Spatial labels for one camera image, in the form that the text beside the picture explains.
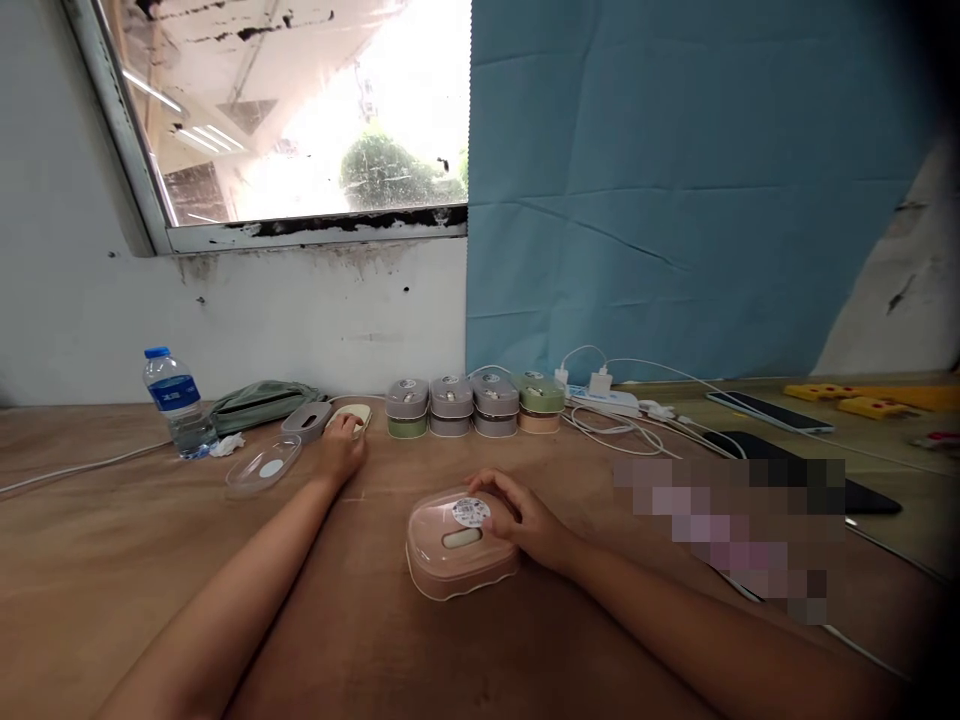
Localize person's left hand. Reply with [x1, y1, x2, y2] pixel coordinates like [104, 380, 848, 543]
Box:
[317, 412, 370, 486]

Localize person's right hand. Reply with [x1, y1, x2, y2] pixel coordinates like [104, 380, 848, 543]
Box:
[462, 468, 580, 576]

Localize person's right fingers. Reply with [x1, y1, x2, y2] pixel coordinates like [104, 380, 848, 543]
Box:
[462, 468, 531, 524]

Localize person's left fingers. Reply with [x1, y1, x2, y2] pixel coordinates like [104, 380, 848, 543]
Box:
[327, 412, 369, 450]

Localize pink soap box clear lid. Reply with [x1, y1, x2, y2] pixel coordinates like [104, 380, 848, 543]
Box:
[405, 485, 525, 602]

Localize grey soap box base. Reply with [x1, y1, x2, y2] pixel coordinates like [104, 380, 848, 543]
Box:
[280, 401, 334, 446]

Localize row of stacked soap boxes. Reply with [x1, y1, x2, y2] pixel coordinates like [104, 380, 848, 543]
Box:
[384, 371, 565, 441]

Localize green fabric pouch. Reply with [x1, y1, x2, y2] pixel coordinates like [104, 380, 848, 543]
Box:
[204, 379, 329, 437]

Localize clear plastic soap box lid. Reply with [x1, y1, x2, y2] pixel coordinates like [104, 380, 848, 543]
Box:
[224, 432, 304, 502]

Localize white power strip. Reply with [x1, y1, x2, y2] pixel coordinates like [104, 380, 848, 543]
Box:
[564, 382, 644, 420]

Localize clear water bottle blue cap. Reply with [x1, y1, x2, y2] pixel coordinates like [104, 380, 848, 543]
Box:
[141, 345, 220, 462]

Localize black flat pad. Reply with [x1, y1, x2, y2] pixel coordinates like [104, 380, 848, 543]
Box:
[700, 429, 904, 517]

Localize light blue smartphone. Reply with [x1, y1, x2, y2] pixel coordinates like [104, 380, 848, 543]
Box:
[704, 389, 837, 437]

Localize yellow block red dots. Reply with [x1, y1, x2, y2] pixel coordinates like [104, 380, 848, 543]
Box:
[782, 381, 862, 400]
[837, 395, 910, 422]

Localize blue cloth curtain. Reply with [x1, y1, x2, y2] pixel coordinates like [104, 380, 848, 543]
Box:
[464, 0, 948, 385]

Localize plain yellow block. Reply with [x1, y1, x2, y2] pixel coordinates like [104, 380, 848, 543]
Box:
[860, 384, 960, 414]

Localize white charging cable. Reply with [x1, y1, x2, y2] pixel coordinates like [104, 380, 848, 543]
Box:
[0, 440, 175, 495]
[560, 344, 751, 400]
[563, 400, 745, 460]
[718, 515, 948, 682]

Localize window with metal frame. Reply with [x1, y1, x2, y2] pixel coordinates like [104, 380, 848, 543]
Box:
[62, 0, 472, 258]

